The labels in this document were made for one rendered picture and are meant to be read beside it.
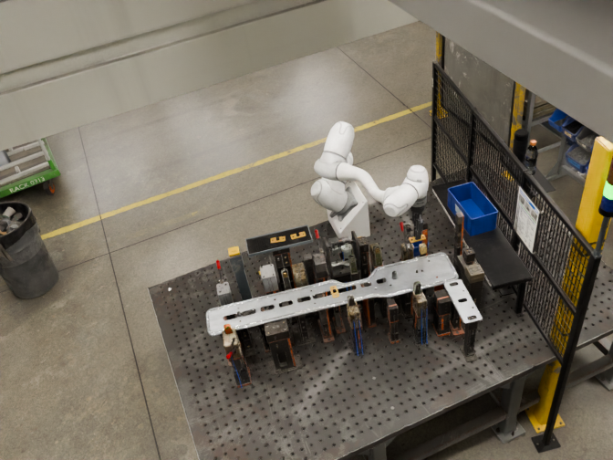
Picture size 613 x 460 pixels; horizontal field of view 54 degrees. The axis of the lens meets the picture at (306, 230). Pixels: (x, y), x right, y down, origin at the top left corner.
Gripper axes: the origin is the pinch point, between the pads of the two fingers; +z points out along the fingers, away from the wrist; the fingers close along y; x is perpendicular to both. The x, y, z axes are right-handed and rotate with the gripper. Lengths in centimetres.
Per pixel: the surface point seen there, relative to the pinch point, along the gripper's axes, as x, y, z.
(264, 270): -81, -18, 18
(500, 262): 43, 11, 26
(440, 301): 4.4, 22.5, 30.9
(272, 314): -83, 5, 29
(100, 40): -85, 188, -203
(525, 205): 54, 9, -9
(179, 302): -138, -50, 60
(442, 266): 14.5, 0.5, 28.9
